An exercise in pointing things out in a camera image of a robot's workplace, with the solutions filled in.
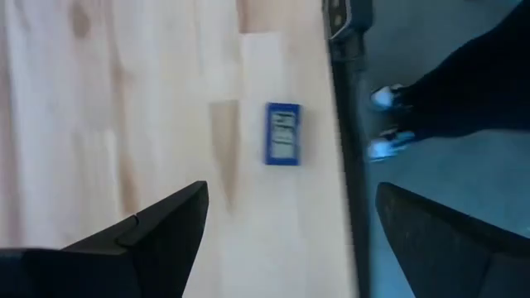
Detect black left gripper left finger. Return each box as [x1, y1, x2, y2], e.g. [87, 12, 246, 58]
[0, 180, 210, 298]

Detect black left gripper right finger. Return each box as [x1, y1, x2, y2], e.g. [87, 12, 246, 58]
[374, 181, 530, 298]

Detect person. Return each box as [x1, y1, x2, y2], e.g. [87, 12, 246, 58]
[366, 0, 530, 163]

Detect black digital clock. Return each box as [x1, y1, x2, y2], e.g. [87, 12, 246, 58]
[263, 102, 303, 167]

